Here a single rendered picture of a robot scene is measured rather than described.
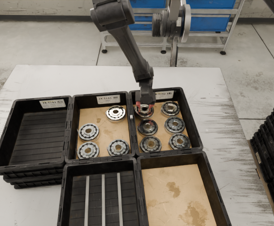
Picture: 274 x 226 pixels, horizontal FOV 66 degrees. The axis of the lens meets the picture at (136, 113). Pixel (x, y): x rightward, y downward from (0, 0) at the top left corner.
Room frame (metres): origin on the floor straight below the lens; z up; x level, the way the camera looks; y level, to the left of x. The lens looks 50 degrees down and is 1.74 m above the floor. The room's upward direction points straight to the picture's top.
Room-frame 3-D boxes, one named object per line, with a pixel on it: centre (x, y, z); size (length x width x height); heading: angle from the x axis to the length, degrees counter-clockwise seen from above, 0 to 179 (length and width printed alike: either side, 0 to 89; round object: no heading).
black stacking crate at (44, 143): (0.58, 0.47, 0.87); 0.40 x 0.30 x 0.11; 6
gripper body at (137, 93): (0.74, -0.04, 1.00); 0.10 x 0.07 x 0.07; 90
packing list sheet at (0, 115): (0.74, 0.84, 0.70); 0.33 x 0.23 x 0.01; 179
